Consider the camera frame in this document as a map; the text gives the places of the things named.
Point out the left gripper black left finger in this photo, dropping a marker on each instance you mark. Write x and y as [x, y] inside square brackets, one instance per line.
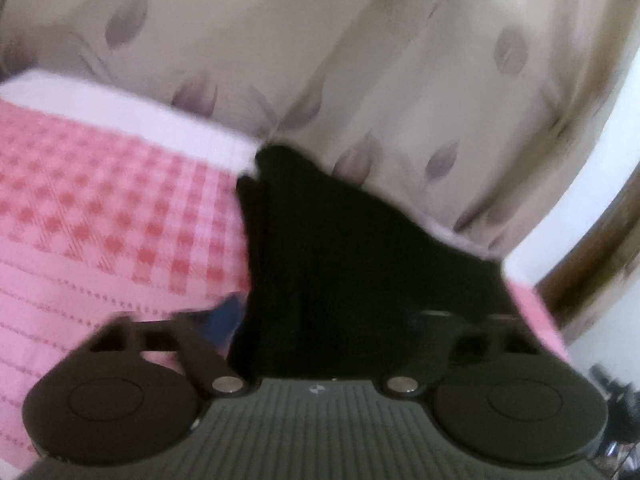
[134, 389]

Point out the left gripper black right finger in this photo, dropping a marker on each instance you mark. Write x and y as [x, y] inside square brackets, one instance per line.
[493, 390]

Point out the black small garment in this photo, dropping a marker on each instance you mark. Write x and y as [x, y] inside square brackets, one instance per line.
[339, 278]

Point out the pink white bed sheet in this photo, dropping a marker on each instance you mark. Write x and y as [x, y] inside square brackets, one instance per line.
[109, 203]

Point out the beige leaf-print curtain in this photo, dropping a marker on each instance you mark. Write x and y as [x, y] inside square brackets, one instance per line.
[476, 114]

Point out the dark wooden door frame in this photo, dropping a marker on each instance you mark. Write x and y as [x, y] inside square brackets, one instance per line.
[580, 289]

